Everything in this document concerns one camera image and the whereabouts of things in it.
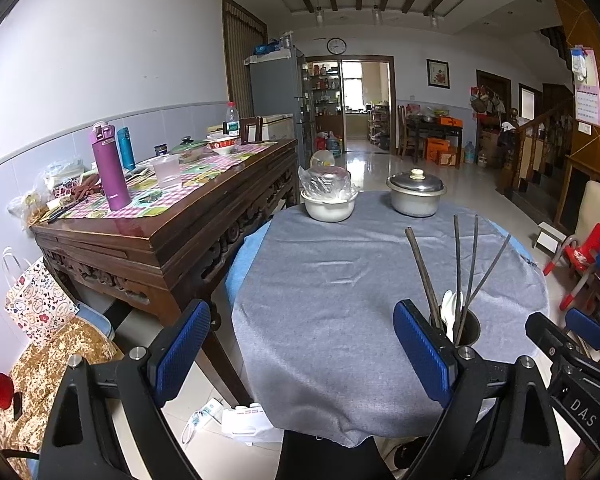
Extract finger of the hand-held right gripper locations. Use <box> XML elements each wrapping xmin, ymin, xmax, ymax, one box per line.
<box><xmin>565</xmin><ymin>308</ymin><xmax>600</xmax><ymax>353</ymax></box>
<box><xmin>525</xmin><ymin>312</ymin><xmax>600</xmax><ymax>380</ymax></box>

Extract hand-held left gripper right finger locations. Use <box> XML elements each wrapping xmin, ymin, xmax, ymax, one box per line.
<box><xmin>393</xmin><ymin>299</ymin><xmax>567</xmax><ymax>480</ymax></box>

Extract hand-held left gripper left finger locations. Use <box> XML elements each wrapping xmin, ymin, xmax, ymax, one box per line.
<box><xmin>37</xmin><ymin>299</ymin><xmax>212</xmax><ymax>480</ymax></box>

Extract dark metal cup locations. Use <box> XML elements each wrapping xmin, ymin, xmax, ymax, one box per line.
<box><xmin>427</xmin><ymin>305</ymin><xmax>482</xmax><ymax>348</ymax></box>

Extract dark chopstick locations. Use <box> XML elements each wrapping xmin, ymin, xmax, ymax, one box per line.
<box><xmin>405</xmin><ymin>226</ymin><xmax>443</xmax><ymax>323</ymax></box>
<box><xmin>457</xmin><ymin>214</ymin><xmax>480</xmax><ymax>343</ymax></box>
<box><xmin>461</xmin><ymin>233</ymin><xmax>513</xmax><ymax>311</ymax></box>

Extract red plastic chair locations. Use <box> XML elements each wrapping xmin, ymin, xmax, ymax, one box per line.
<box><xmin>545</xmin><ymin>222</ymin><xmax>600</xmax><ymax>311</ymax></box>

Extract white packaging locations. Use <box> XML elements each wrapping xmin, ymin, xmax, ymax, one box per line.
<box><xmin>220</xmin><ymin>402</ymin><xmax>276</xmax><ymax>443</ymax></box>

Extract small white stool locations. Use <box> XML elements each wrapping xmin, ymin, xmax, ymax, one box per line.
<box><xmin>532</xmin><ymin>221</ymin><xmax>566</xmax><ymax>253</ymax></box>

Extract blue table cover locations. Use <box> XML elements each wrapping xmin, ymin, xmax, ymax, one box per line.
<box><xmin>224</xmin><ymin>220</ymin><xmax>512</xmax><ymax>301</ymax></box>

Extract grey tablecloth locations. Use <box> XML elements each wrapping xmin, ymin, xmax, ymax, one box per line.
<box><xmin>230</xmin><ymin>190</ymin><xmax>551</xmax><ymax>448</ymax></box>

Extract carved wooden sideboard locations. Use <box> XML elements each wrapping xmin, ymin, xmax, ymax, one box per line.
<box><xmin>30</xmin><ymin>139</ymin><xmax>301</xmax><ymax>406</ymax></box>

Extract beige armchair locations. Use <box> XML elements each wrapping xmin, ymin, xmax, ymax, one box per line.
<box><xmin>577</xmin><ymin>180</ymin><xmax>600</xmax><ymax>246</ymax></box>

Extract gold patterned cushion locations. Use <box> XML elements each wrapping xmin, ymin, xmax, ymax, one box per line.
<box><xmin>0</xmin><ymin>317</ymin><xmax>126</xmax><ymax>461</ymax></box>

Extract aluminium pot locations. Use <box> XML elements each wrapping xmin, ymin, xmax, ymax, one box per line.
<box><xmin>390</xmin><ymin>190</ymin><xmax>443</xmax><ymax>218</ymax></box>

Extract person's dark clothing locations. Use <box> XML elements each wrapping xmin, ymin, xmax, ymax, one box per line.
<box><xmin>275</xmin><ymin>430</ymin><xmax>381</xmax><ymax>480</ymax></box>

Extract patterned paper gift bag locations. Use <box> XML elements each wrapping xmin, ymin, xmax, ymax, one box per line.
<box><xmin>2</xmin><ymin>247</ymin><xmax>81</xmax><ymax>348</ymax></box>

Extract aluminium pot lid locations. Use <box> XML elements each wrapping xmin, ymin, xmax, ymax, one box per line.
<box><xmin>386</xmin><ymin>168</ymin><xmax>447</xmax><ymax>197</ymax></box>

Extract clear plastic container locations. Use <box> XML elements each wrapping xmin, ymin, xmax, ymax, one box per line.
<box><xmin>151</xmin><ymin>154</ymin><xmax>182</xmax><ymax>191</ymax></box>

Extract pink checkered table runner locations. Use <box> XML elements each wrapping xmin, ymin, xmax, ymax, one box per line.
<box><xmin>55</xmin><ymin>141</ymin><xmax>278</xmax><ymax>220</ymax></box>

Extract wooden staircase railing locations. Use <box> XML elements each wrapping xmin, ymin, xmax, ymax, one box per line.
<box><xmin>497</xmin><ymin>100</ymin><xmax>576</xmax><ymax>196</ymax></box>

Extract purple thermos bottle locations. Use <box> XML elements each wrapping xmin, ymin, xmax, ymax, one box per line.
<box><xmin>91</xmin><ymin>121</ymin><xmax>132</xmax><ymax>212</ymax></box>

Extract plastic-wrapped bowl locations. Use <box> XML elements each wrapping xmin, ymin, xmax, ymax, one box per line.
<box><xmin>298</xmin><ymin>165</ymin><xmax>359</xmax><ymax>201</ymax></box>

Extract orange cardboard box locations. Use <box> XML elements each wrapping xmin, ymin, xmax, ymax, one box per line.
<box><xmin>426</xmin><ymin>137</ymin><xmax>461</xmax><ymax>167</ymax></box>

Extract glass-lidded bowl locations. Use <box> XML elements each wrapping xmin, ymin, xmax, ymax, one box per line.
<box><xmin>169</xmin><ymin>136</ymin><xmax>208</xmax><ymax>163</ymax></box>

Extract teal thermos bottle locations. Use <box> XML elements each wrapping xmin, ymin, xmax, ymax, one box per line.
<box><xmin>117</xmin><ymin>127</ymin><xmax>137</xmax><ymax>172</ymax></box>

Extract red patterned bowl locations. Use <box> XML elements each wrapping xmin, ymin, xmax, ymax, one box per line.
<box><xmin>206</xmin><ymin>135</ymin><xmax>241</xmax><ymax>156</ymax></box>

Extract small electric fan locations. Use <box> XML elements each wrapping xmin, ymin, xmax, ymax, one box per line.
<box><xmin>309</xmin><ymin>149</ymin><xmax>337</xmax><ymax>171</ymax></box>

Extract dark wooden table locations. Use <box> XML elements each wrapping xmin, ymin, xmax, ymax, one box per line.
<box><xmin>405</xmin><ymin>115</ymin><xmax>464</xmax><ymax>166</ymax></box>

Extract wooden chair back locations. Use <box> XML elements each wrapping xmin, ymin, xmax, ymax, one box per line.
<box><xmin>238</xmin><ymin>116</ymin><xmax>264</xmax><ymax>145</ymax></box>

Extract red-capped water bottle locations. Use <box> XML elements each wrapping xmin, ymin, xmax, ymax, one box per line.
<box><xmin>223</xmin><ymin>101</ymin><xmax>242</xmax><ymax>137</ymax></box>

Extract metal shelving rack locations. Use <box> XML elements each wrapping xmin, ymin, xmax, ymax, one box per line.
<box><xmin>302</xmin><ymin>61</ymin><xmax>342</xmax><ymax>136</ymax></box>

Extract framed picture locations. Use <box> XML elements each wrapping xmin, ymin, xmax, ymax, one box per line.
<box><xmin>426</xmin><ymin>58</ymin><xmax>451</xmax><ymax>90</ymax></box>

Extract grey refrigerator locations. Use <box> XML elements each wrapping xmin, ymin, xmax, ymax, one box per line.
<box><xmin>245</xmin><ymin>47</ymin><xmax>316</xmax><ymax>168</ymax></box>

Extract brown curtain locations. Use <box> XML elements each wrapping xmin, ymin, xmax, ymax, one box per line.
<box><xmin>221</xmin><ymin>0</ymin><xmax>268</xmax><ymax>118</ymax></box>

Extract wooden pillar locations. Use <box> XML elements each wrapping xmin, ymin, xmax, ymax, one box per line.
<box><xmin>547</xmin><ymin>0</ymin><xmax>600</xmax><ymax>171</ymax></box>

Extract wall calendar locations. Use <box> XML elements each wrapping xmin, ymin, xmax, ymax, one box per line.
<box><xmin>570</xmin><ymin>46</ymin><xmax>600</xmax><ymax>128</ymax></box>

